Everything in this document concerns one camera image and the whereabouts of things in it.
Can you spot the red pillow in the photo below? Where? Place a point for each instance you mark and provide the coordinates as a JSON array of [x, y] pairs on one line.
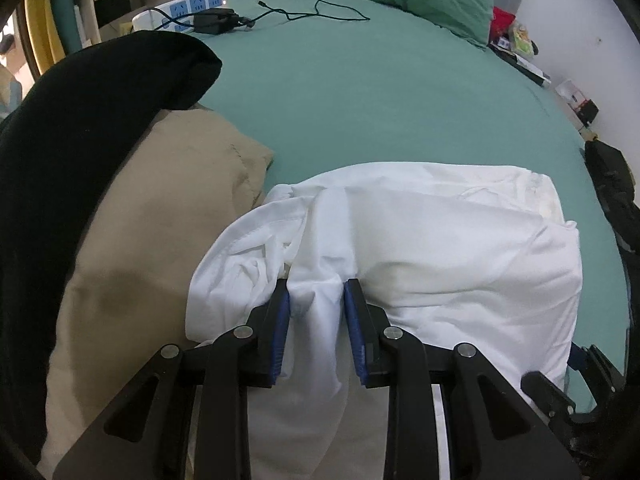
[[502, 20]]

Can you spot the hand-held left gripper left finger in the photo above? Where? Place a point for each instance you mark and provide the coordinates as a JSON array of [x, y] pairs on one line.
[[282, 330]]

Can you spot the white box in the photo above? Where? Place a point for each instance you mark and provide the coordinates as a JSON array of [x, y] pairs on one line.
[[570, 91]]

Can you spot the beige pants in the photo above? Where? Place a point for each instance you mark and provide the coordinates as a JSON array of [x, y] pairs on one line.
[[150, 235]]

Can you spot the white hooded jacket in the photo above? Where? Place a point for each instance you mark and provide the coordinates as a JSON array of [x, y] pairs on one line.
[[450, 260]]

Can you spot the black folded garment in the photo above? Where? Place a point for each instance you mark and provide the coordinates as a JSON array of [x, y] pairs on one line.
[[75, 135]]

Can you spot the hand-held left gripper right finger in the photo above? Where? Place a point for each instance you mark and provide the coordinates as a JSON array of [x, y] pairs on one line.
[[352, 330]]

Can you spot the yellow curtain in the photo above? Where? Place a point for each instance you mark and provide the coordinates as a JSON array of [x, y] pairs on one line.
[[42, 30]]

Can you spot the green snack bag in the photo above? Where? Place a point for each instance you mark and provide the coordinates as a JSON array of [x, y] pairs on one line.
[[522, 40]]

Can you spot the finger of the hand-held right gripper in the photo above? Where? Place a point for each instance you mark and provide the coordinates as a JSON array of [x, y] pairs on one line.
[[600, 367], [547, 391]]

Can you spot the white and blue power strip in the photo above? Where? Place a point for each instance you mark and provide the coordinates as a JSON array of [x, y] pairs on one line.
[[190, 5]]

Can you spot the teal curtain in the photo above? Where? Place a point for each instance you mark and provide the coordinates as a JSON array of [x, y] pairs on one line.
[[62, 5]]

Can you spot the black speaker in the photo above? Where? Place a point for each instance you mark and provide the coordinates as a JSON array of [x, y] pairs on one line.
[[587, 112]]

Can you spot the black folded clothes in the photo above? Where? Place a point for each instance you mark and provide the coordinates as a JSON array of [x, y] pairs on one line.
[[610, 185]]

